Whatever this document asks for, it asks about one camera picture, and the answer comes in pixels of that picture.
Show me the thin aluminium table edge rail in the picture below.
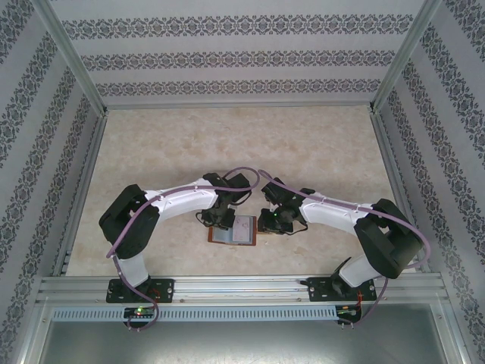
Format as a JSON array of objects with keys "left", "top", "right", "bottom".
[{"left": 104, "top": 102, "right": 374, "bottom": 111}]

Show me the wide aluminium mounting rail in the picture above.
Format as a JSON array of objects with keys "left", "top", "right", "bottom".
[{"left": 36, "top": 275, "right": 451, "bottom": 305}]

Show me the white card red print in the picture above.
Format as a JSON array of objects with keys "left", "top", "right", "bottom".
[{"left": 231, "top": 216, "right": 256, "bottom": 244}]

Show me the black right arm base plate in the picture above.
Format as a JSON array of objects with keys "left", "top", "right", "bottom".
[{"left": 307, "top": 276, "right": 376, "bottom": 304}]

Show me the aluminium frame post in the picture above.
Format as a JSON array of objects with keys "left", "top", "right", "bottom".
[
  {"left": 371, "top": 0, "right": 443, "bottom": 113},
  {"left": 32, "top": 0, "right": 108, "bottom": 115}
]

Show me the grey sheet metal panel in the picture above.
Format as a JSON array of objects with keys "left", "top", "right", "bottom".
[{"left": 37, "top": 320, "right": 454, "bottom": 364}]

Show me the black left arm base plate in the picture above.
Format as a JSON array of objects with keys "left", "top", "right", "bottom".
[{"left": 108, "top": 278, "right": 177, "bottom": 305}]

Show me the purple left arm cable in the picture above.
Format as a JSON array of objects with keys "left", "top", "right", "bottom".
[{"left": 105, "top": 166, "right": 261, "bottom": 331}]

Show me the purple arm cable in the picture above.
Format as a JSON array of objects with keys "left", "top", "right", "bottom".
[
  {"left": 258, "top": 169, "right": 433, "bottom": 331},
  {"left": 105, "top": 166, "right": 261, "bottom": 331}
]

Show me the aluminium table side rail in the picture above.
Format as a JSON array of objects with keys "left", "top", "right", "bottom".
[
  {"left": 52, "top": 109, "right": 110, "bottom": 277},
  {"left": 369, "top": 108, "right": 431, "bottom": 273}
]

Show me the brown leather card holder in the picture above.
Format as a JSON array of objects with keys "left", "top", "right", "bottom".
[{"left": 209, "top": 215, "right": 277, "bottom": 248}]

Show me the slotted grey cable duct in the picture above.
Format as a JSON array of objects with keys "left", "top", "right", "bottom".
[{"left": 51, "top": 305, "right": 339, "bottom": 322}]

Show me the aluminium frame beam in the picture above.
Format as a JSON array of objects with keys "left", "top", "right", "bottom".
[
  {"left": 7, "top": 297, "right": 54, "bottom": 364},
  {"left": 431, "top": 299, "right": 478, "bottom": 364}
]

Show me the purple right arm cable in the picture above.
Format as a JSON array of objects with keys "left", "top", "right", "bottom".
[{"left": 258, "top": 169, "right": 433, "bottom": 331}]

